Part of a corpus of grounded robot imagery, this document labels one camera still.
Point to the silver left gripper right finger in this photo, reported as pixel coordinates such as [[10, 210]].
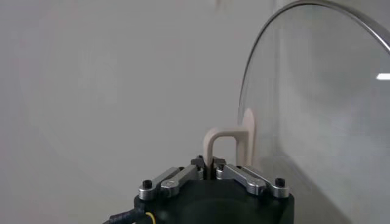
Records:
[[246, 179]]

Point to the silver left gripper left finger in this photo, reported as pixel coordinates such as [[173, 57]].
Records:
[[179, 179]]

